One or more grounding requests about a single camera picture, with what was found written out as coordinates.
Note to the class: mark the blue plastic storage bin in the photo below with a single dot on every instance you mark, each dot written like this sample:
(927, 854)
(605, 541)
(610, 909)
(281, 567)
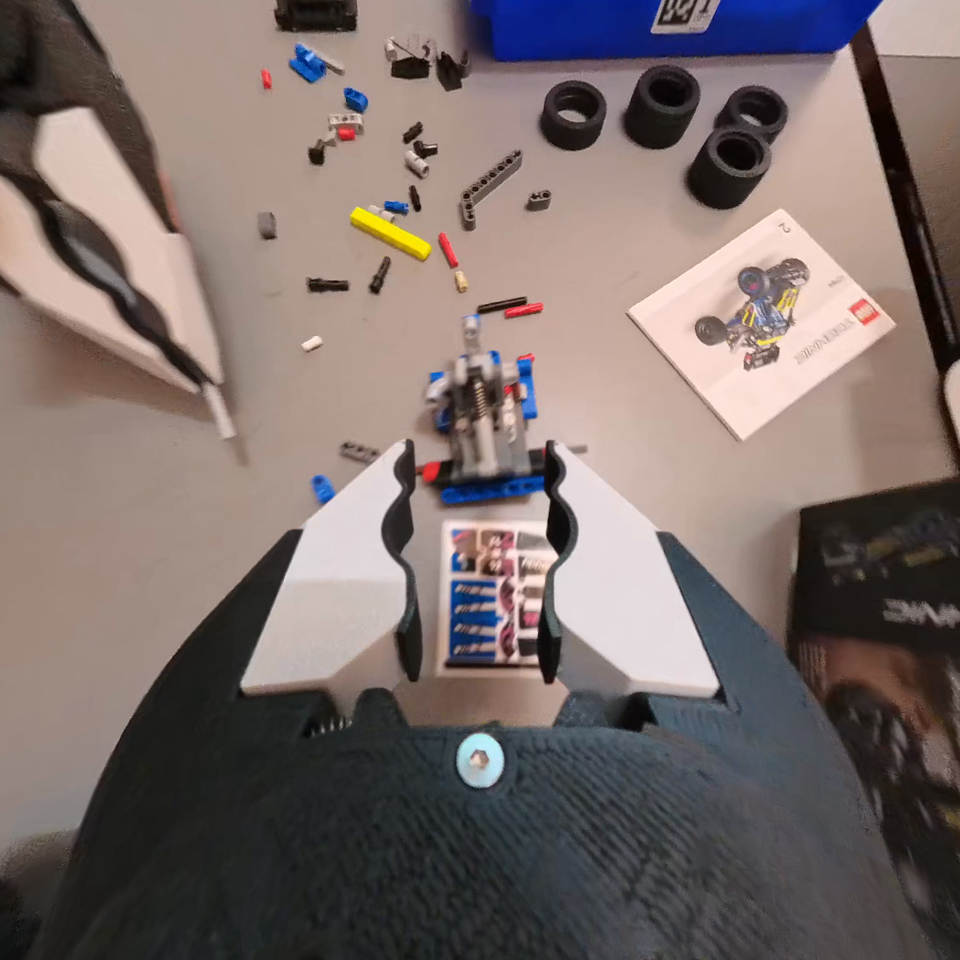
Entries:
(600, 30)

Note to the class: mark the blue and white lego pin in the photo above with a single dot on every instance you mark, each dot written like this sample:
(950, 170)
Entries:
(390, 210)

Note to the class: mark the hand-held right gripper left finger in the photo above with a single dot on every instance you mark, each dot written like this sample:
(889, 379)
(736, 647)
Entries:
(330, 600)

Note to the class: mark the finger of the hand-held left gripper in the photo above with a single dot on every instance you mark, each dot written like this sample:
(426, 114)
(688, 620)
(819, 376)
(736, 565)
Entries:
(45, 262)
(142, 247)

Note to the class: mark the black lego beam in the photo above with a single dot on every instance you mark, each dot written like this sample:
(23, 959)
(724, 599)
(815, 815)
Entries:
(315, 13)

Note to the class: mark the black cardboard box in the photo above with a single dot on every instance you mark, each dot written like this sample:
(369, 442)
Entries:
(877, 675)

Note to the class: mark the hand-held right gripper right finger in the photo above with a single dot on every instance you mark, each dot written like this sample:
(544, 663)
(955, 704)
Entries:
(630, 600)

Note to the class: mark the long red lego pin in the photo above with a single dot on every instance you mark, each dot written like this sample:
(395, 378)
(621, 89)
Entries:
(523, 309)

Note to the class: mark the small black lego piece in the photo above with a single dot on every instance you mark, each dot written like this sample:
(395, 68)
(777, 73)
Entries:
(316, 152)
(425, 148)

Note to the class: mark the closed lego instruction booklet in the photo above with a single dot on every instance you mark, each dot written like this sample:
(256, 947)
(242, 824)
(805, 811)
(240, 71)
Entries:
(757, 322)

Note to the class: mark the blue lego connector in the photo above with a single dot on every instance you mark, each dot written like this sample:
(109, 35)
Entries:
(322, 487)
(307, 64)

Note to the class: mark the grey and black lego piece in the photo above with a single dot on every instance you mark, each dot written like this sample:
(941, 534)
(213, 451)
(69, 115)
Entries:
(409, 58)

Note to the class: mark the lego sticker sheet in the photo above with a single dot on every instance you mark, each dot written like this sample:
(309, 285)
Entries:
(480, 600)

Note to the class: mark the small blue lego piece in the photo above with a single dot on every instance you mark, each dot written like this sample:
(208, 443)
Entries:
(355, 99)

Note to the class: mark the dark grey lego connector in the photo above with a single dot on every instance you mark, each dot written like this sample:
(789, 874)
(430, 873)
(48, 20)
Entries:
(538, 199)

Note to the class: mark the black lego axle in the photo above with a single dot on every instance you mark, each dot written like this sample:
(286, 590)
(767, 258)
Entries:
(501, 305)

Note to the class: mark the grey and blue lego chassis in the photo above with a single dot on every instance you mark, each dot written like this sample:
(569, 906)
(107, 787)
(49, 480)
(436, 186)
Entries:
(487, 420)

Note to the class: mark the red and grey lego pin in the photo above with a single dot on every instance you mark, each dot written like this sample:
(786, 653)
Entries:
(346, 125)

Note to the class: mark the dark grey L-shaped lego beam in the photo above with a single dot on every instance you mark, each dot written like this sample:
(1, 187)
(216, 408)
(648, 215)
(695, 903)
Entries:
(487, 187)

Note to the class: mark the yellow lego beam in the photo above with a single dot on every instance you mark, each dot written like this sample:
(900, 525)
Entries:
(390, 234)

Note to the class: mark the light grey lego connector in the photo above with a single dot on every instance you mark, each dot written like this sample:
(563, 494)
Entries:
(417, 163)

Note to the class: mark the dark grey angled lego beam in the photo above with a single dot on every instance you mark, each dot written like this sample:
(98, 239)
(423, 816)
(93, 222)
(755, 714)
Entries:
(360, 451)

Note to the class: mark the light grey lego axle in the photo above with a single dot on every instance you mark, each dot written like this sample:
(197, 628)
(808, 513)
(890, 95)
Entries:
(217, 412)

